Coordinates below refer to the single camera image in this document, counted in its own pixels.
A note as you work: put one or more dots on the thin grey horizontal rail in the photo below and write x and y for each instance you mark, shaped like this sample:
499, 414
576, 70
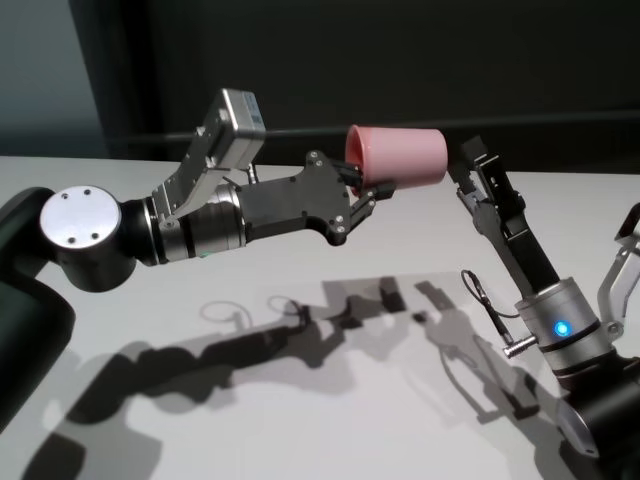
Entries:
160, 136

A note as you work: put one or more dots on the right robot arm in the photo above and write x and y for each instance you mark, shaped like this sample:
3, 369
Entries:
580, 350

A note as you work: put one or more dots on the pink plastic cup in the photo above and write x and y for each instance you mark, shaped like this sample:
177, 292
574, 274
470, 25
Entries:
405, 155

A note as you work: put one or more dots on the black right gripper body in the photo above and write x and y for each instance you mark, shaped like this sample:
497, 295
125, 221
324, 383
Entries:
520, 245

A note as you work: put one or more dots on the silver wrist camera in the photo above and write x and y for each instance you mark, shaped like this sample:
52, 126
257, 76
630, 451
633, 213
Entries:
620, 280
235, 135

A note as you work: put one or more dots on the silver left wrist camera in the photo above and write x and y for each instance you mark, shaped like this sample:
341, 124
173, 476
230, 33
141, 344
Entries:
235, 135

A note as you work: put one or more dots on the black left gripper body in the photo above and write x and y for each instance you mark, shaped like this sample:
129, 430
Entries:
295, 205

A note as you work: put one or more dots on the dark vertical frame post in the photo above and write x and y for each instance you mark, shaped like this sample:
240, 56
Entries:
120, 75

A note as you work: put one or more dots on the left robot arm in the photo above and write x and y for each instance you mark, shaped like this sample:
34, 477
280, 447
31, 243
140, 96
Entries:
85, 225

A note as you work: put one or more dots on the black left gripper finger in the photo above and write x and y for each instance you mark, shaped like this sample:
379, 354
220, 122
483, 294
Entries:
382, 191
352, 175

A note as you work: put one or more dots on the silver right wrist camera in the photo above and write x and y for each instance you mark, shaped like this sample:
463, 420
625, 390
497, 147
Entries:
620, 280

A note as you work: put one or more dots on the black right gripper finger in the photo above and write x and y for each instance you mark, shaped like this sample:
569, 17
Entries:
475, 150
467, 200

